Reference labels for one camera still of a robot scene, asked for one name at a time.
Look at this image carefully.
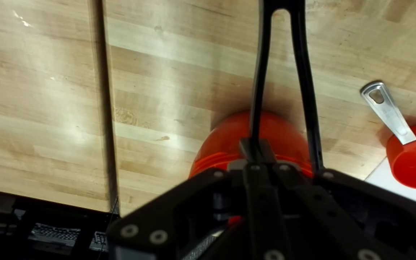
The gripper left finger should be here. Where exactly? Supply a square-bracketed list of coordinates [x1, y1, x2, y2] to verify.
[106, 138, 292, 260]

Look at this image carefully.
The black keyboard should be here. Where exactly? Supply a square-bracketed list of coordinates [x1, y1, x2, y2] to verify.
[29, 222, 108, 253]

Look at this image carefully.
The white paper sheet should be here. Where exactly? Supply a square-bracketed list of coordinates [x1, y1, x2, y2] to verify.
[365, 158, 416, 211]

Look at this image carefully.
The red plastic cup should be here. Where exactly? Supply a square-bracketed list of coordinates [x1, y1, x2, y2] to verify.
[188, 110, 314, 229]

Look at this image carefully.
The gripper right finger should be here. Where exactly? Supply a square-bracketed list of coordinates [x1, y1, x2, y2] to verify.
[273, 161, 416, 260]

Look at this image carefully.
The red measuring cup metal handle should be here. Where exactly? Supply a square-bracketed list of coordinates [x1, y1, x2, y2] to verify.
[360, 81, 416, 190]

